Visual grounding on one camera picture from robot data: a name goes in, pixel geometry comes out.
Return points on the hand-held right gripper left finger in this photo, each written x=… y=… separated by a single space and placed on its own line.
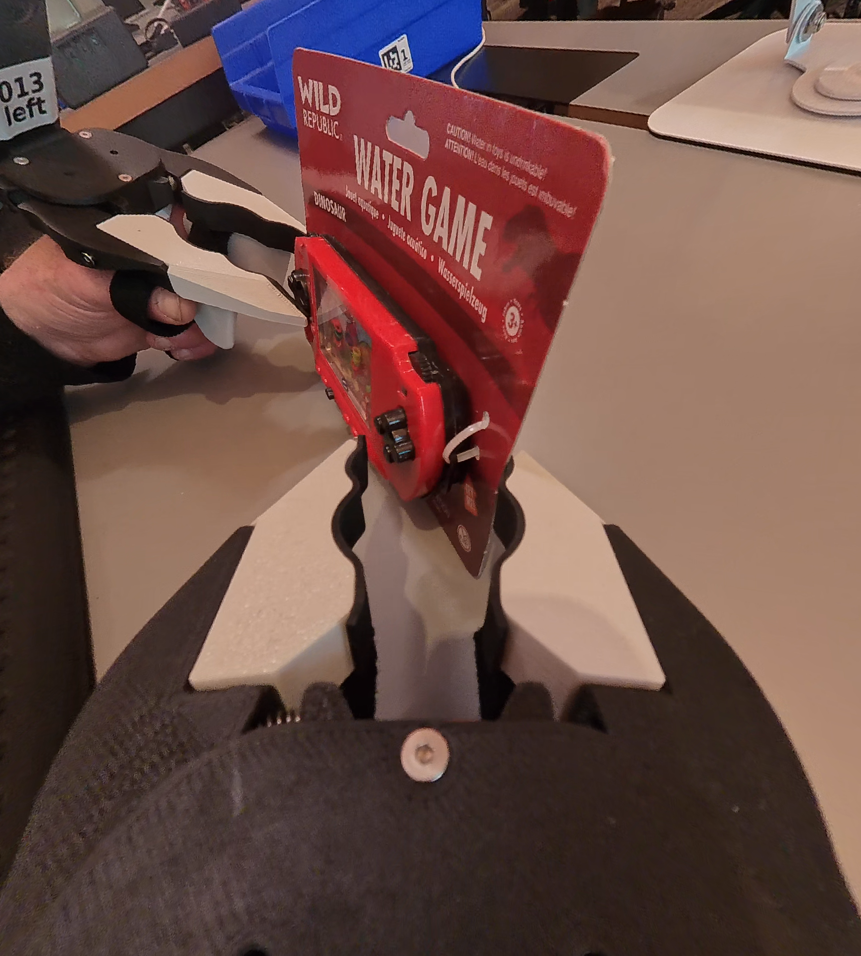
x=281 y=597

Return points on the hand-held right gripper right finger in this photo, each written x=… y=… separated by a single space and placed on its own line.
x=580 y=597

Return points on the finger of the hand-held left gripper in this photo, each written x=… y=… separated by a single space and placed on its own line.
x=206 y=276
x=236 y=196

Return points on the red handheld toy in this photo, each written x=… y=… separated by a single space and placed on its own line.
x=475 y=187

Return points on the person's left hand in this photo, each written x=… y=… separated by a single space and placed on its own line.
x=57 y=306

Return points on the wooden side table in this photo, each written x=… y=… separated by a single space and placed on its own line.
x=139 y=89

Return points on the grey storage box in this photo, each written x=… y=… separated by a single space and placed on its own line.
x=102 y=52

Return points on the blue plastic bin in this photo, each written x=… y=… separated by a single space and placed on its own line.
x=341 y=37

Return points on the black flat pad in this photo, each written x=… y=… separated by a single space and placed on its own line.
x=550 y=75

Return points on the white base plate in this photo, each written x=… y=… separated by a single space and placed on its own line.
x=736 y=112

